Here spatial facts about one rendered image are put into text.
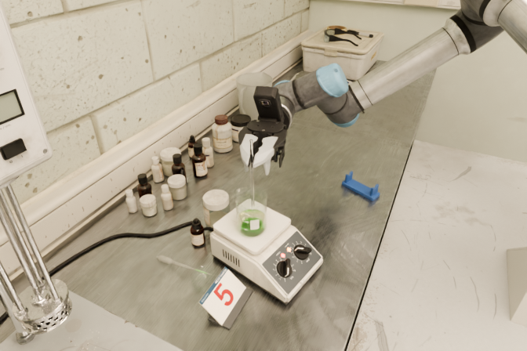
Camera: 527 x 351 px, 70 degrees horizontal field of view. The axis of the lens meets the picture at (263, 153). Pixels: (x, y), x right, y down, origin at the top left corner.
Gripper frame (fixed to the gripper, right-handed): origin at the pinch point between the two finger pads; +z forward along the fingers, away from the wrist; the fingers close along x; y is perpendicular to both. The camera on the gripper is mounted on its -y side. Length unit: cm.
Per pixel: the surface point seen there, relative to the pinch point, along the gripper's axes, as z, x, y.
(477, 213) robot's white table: -27, -49, 27
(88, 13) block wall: -21, 42, -19
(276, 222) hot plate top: -3.4, -3.8, 17.1
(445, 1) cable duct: -137, -53, -4
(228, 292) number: 10.0, 2.7, 23.8
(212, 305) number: 13.8, 4.5, 23.0
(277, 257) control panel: 3.2, -5.2, 19.8
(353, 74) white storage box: -113, -17, 24
